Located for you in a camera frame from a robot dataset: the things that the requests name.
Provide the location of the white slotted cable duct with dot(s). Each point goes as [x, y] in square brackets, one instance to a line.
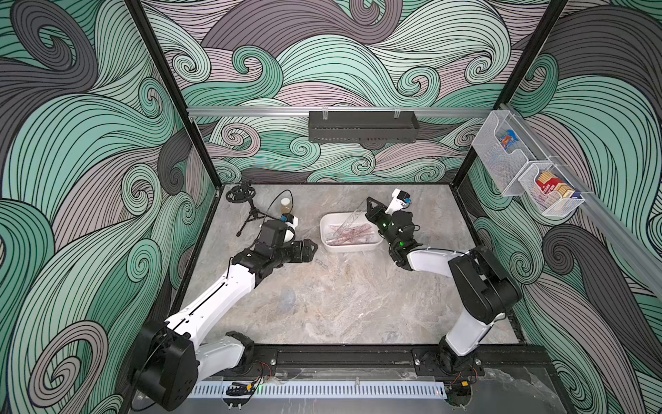
[373, 390]

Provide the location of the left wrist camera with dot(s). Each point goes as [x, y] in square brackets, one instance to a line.
[275, 233]

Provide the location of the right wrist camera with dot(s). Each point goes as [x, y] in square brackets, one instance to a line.
[400, 201]

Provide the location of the amber bottle white cap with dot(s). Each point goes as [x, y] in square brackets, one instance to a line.
[286, 205]

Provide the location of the blue packet in bin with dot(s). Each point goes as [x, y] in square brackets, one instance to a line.
[509, 141]

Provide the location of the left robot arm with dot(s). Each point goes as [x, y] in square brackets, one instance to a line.
[171, 357]

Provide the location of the wide red ruler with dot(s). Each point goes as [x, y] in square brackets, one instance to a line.
[360, 234]

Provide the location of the aluminium rail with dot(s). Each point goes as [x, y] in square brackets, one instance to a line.
[289, 111]
[641, 260]

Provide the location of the long pink clear ruler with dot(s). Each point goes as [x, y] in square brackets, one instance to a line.
[345, 221]

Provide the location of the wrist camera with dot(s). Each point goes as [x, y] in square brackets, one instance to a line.
[275, 233]
[400, 201]

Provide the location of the blue clear protractor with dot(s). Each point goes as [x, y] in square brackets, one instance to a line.
[288, 301]

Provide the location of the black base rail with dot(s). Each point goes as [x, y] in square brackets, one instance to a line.
[375, 355]

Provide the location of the clear wall bin upper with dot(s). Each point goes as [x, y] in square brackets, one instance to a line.
[504, 168]

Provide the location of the black wall tray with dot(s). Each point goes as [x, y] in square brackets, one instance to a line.
[371, 129]

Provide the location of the clear wall bin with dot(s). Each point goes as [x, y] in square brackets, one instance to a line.
[551, 206]
[504, 168]

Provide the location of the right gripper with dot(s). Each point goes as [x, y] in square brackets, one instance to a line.
[378, 213]

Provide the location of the white storage box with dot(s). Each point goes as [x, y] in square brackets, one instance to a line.
[328, 225]

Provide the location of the aluminium right rail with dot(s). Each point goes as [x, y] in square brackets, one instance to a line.
[641, 260]

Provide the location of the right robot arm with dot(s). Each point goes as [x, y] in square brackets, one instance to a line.
[485, 287]

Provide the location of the red card boxes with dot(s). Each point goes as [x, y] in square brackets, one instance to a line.
[553, 185]

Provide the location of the aluminium back rail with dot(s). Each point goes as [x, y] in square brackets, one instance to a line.
[289, 111]

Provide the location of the clear wall bin lower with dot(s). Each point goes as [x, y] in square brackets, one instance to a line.
[551, 206]

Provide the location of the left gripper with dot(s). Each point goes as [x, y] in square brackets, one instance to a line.
[306, 254]

